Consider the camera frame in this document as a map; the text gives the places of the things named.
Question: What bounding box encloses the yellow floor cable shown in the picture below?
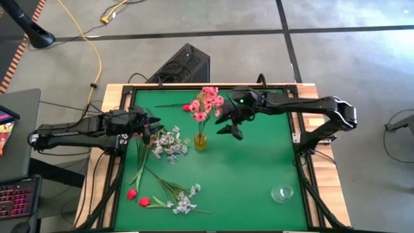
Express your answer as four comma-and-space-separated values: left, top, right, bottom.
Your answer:
56, 0, 103, 106

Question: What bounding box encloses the colourful snack package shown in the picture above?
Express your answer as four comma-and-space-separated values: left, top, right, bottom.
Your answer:
0, 122, 16, 156

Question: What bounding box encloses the white artificial flower bunch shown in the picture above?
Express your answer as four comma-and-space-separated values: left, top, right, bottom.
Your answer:
151, 125, 191, 165
144, 165, 203, 216

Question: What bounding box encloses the striped border floor mat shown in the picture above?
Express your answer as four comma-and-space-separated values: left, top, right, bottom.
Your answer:
0, 0, 48, 94

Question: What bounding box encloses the black table frame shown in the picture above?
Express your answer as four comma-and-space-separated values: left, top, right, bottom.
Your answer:
76, 82, 352, 233

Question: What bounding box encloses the dark tablet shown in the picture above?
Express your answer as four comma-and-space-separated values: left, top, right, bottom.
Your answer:
0, 105, 21, 126

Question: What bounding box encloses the black stand pole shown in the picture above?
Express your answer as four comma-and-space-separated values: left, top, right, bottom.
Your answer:
0, 0, 56, 49

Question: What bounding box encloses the yellow glass vase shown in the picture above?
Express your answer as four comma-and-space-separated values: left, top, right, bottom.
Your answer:
193, 131, 208, 151

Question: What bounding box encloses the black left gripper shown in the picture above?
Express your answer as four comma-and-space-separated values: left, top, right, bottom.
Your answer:
122, 105, 164, 145

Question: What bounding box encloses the yellow plug cable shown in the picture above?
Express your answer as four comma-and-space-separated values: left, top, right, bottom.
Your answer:
100, 0, 130, 24

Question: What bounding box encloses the black computer tower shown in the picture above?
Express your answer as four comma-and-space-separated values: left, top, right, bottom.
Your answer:
146, 43, 211, 84

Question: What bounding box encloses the pink backlit keyboard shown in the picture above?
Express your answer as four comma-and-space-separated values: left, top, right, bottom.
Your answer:
0, 176, 42, 221

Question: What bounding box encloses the grey stand base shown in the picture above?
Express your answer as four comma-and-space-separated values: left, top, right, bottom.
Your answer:
384, 109, 414, 164

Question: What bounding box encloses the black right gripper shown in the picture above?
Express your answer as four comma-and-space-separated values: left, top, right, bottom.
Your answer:
215, 87, 259, 141

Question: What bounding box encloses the grey side desk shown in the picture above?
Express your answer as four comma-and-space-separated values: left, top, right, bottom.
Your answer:
0, 87, 42, 184

